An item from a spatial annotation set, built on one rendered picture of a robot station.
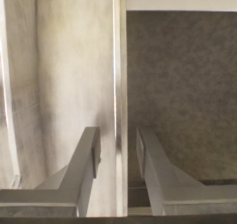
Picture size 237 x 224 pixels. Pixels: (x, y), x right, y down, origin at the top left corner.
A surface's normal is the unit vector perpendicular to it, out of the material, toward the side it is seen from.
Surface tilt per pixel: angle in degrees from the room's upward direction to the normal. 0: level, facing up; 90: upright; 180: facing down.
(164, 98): 16
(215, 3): 0
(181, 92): 10
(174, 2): 0
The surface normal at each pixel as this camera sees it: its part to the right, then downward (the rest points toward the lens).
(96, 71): 0.00, 0.08
